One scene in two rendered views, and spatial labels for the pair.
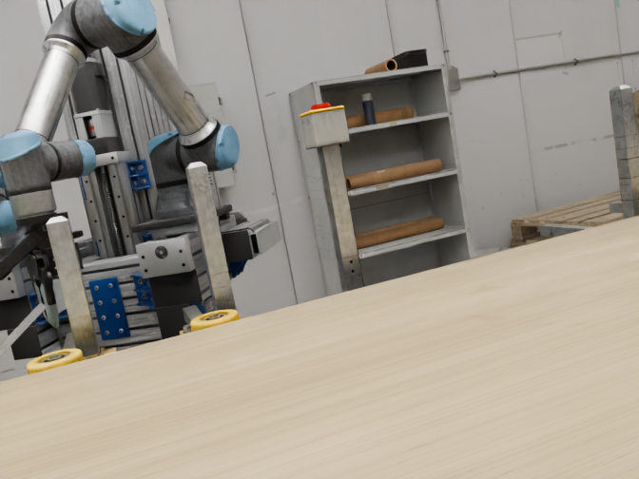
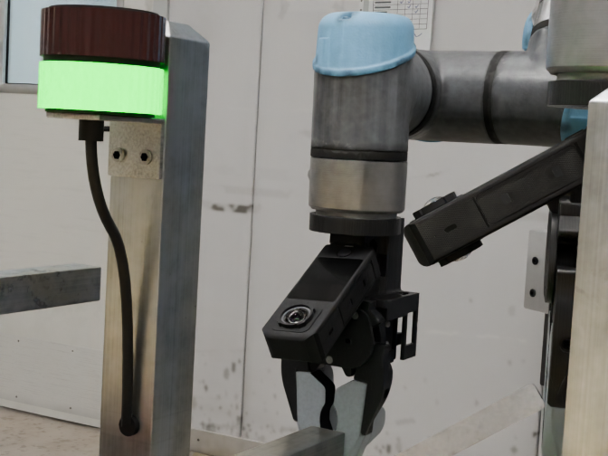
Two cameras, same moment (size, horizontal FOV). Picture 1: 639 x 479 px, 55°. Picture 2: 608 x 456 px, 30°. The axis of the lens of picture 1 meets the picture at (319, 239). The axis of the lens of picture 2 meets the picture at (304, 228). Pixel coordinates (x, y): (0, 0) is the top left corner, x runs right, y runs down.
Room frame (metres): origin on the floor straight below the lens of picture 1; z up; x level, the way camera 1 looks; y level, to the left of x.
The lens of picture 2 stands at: (0.65, 0.17, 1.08)
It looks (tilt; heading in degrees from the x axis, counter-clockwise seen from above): 5 degrees down; 49
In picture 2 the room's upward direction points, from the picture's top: 3 degrees clockwise
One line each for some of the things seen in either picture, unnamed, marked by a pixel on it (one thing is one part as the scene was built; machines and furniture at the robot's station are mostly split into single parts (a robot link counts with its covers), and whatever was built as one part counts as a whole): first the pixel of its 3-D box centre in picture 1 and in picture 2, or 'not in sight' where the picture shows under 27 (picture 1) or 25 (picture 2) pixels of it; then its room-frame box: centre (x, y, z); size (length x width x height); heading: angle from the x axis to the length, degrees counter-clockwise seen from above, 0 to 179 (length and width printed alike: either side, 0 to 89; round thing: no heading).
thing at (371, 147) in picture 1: (386, 200); not in sight; (3.96, -0.47, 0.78); 0.90 x 0.45 x 1.55; 110
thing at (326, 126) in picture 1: (324, 129); not in sight; (1.22, -0.05, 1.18); 0.07 x 0.07 x 0.08; 18
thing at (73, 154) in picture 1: (59, 161); not in sight; (1.25, 0.48, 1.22); 0.11 x 0.11 x 0.08; 65
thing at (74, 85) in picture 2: not in sight; (100, 89); (0.94, 0.66, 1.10); 0.06 x 0.06 x 0.02
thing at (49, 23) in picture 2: not in sight; (103, 37); (0.94, 0.66, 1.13); 0.06 x 0.06 x 0.02
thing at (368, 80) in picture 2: not in sight; (364, 87); (1.26, 0.81, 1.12); 0.09 x 0.08 x 0.11; 18
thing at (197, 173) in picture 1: (221, 289); not in sight; (1.14, 0.20, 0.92); 0.03 x 0.03 x 0.48; 18
